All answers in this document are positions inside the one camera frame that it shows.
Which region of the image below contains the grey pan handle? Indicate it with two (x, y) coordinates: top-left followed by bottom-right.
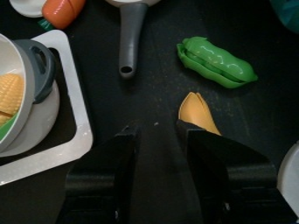
(104, 0), (163, 80)

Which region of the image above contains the small white plate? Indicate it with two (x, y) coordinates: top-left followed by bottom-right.
(8, 0), (49, 18)

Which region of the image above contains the yellow toy corn cob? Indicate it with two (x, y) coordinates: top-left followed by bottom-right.
(0, 73), (25, 127)

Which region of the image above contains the orange toy carrot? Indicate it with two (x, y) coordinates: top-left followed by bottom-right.
(37, 0), (88, 32)

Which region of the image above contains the green toy pea pod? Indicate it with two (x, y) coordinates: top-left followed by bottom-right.
(175, 36), (259, 89)

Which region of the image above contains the white plate edge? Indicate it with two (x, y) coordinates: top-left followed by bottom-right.
(275, 140), (299, 217)

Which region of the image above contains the yellow toy banana peel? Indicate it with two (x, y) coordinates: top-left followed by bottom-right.
(178, 92), (223, 137)

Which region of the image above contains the white toy stove tray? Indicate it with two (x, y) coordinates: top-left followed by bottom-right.
(0, 29), (95, 186)

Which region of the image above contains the white pot with grey handle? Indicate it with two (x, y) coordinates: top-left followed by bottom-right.
(0, 32), (61, 158)

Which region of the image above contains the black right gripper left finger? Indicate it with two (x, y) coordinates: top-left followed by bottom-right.
(55, 125), (139, 224)

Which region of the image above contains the teal toy object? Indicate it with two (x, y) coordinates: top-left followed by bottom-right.
(268, 0), (299, 34)

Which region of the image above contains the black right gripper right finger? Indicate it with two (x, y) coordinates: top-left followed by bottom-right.
(175, 119), (299, 224)

